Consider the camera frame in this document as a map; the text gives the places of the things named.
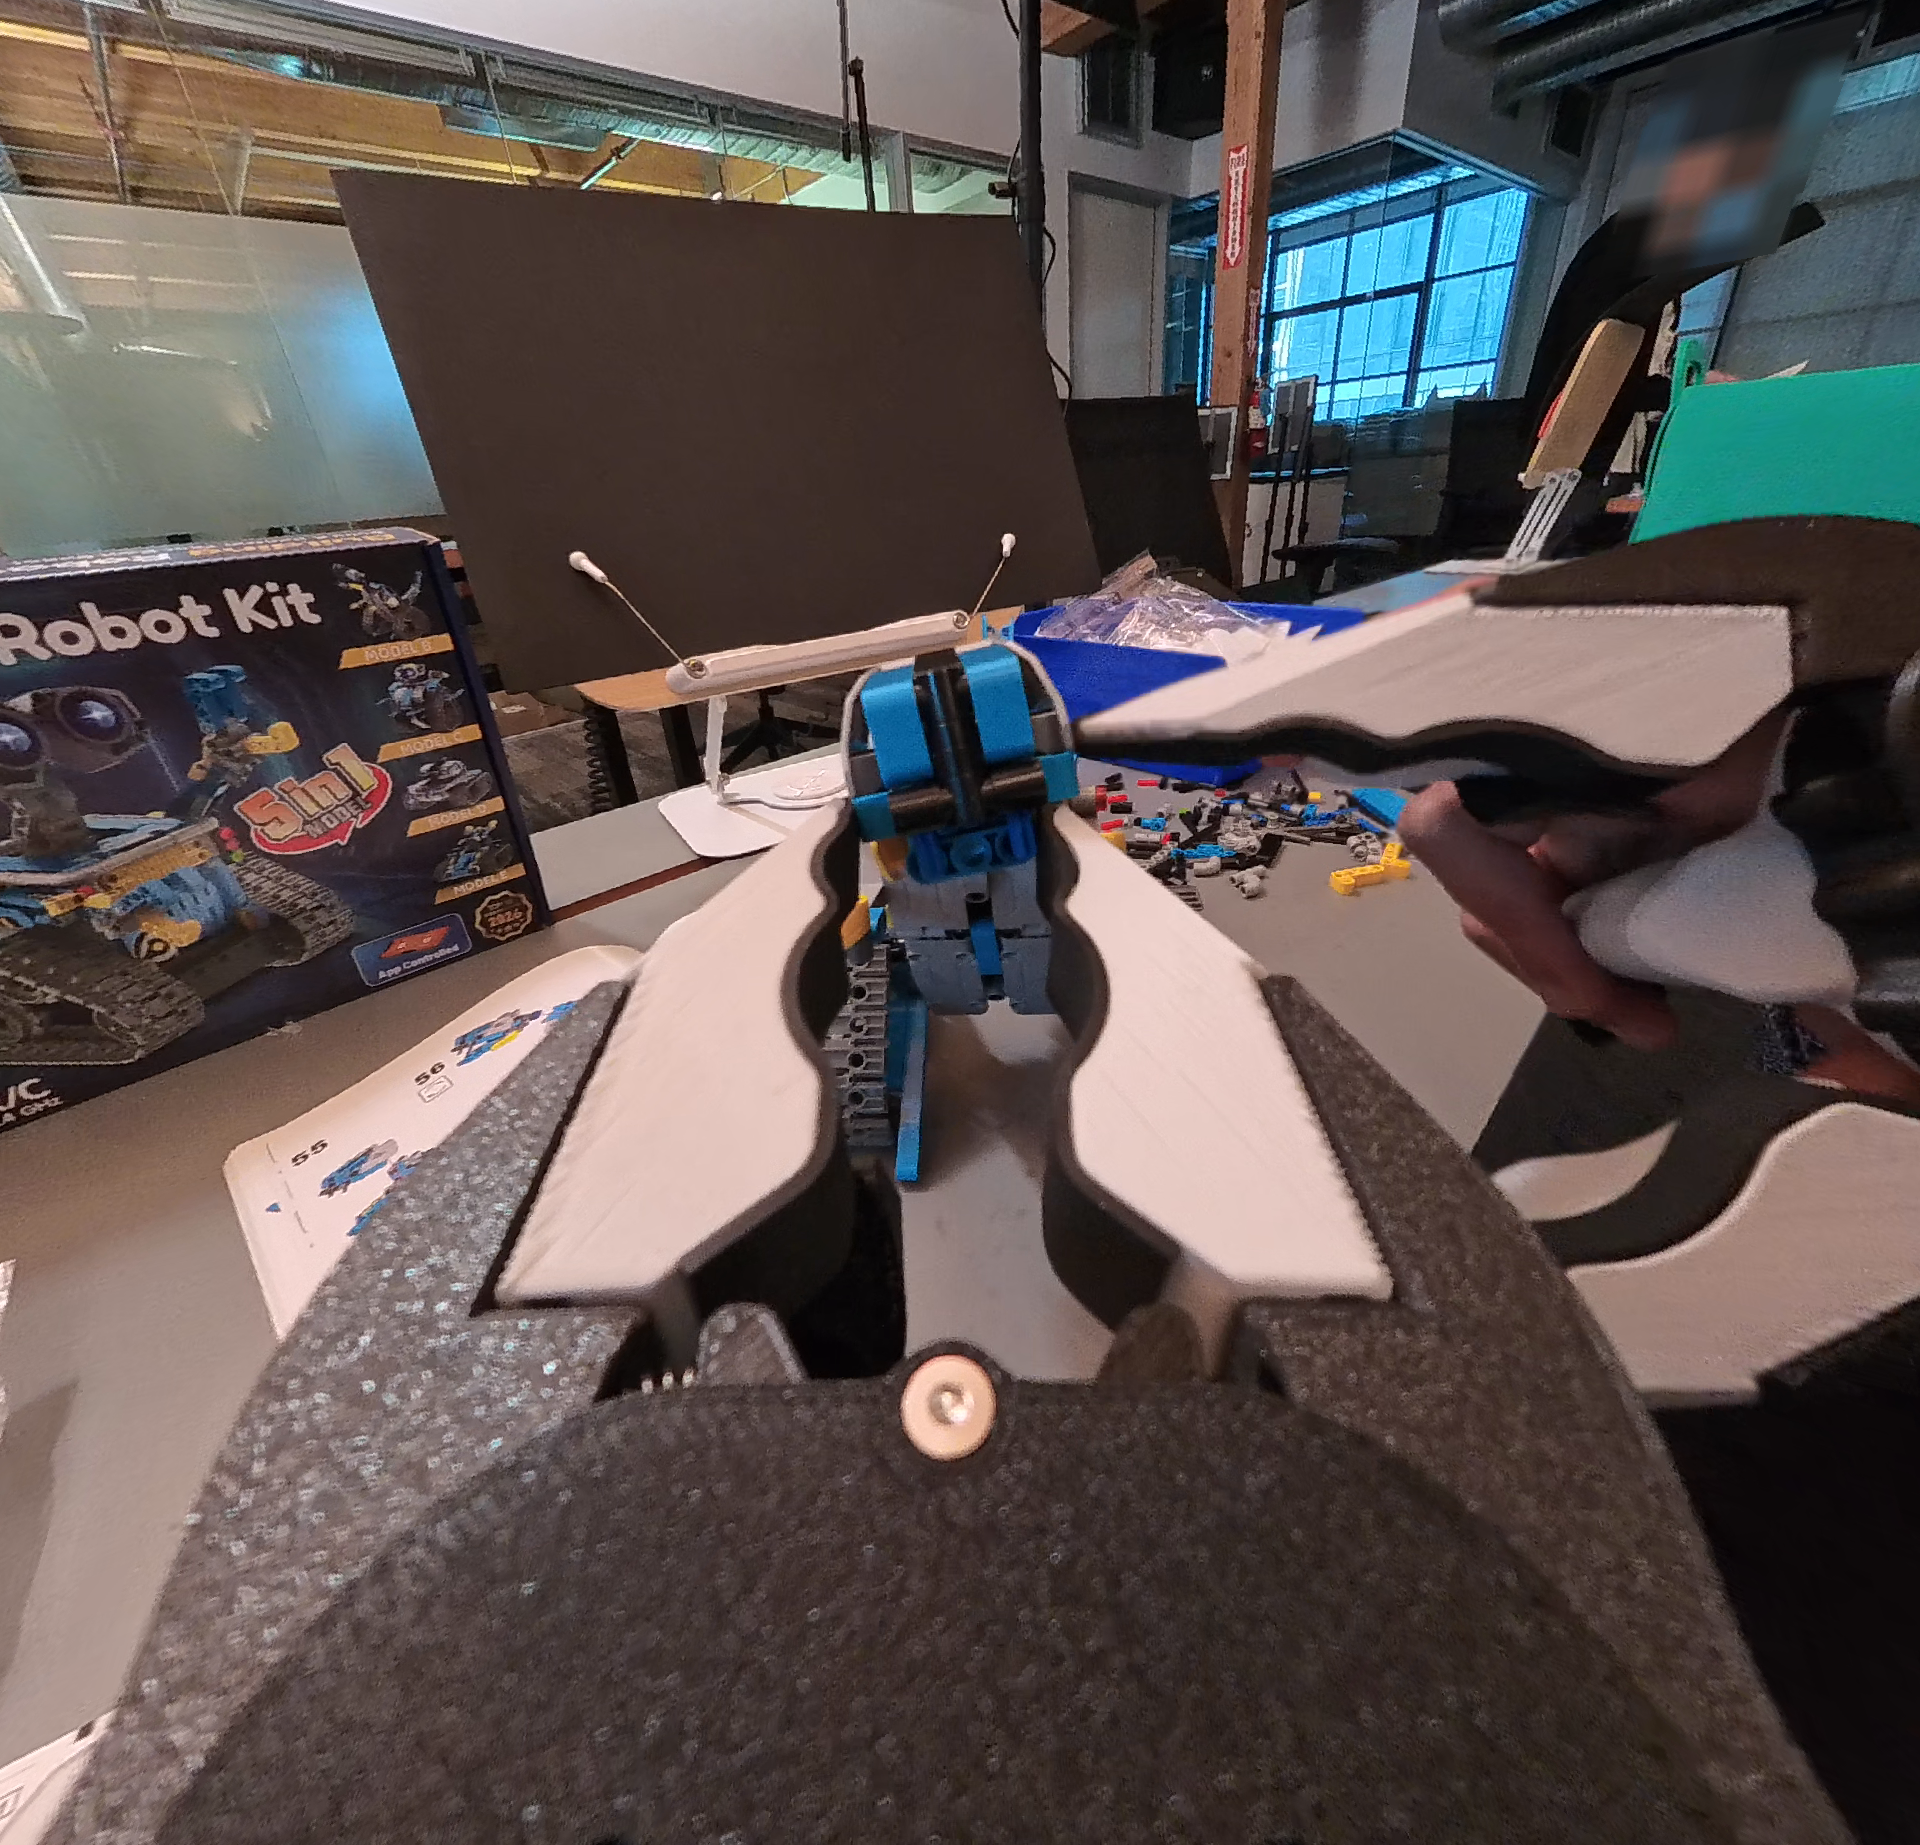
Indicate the blue grey building-block toy robot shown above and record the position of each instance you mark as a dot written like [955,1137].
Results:
[961,743]

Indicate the paned window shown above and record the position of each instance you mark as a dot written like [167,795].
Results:
[1380,300]

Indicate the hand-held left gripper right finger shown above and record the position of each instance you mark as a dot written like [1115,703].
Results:
[1221,1110]

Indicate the grey desk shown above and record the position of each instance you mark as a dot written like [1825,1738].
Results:
[121,1275]

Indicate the large black board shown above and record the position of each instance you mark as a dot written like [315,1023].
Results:
[720,421]

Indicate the blue storage bin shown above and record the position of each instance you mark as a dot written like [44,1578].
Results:
[1305,615]

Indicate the wooden table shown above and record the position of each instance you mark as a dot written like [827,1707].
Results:
[631,691]

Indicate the tilted wooden board stand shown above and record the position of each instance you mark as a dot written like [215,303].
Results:
[1591,375]

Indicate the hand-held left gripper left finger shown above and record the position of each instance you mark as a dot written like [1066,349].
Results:
[675,1110]

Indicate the person's right hand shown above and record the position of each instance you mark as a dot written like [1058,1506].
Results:
[1500,870]

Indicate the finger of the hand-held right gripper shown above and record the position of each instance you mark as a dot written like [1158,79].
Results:
[1500,691]
[1800,1275]

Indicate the white instruction booklet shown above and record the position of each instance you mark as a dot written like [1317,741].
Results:
[346,1171]

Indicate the green padded panel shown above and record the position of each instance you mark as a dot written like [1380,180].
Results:
[1770,451]

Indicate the wooden pillar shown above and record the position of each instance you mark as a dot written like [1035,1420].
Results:
[1252,75]

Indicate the blue sticker sheet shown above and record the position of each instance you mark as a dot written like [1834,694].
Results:
[37,1801]

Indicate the red pillar sign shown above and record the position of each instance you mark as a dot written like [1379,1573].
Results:
[1237,210]

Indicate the dark blue robot kit box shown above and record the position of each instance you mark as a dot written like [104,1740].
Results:
[225,825]

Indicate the black light stand pole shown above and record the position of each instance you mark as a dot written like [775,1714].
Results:
[1030,105]

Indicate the small black board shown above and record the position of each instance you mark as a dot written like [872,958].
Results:
[1141,495]

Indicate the pile of loose building bricks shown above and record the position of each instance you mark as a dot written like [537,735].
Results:
[1215,840]

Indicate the clear plastic parts bags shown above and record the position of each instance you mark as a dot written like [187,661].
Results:
[1156,615]

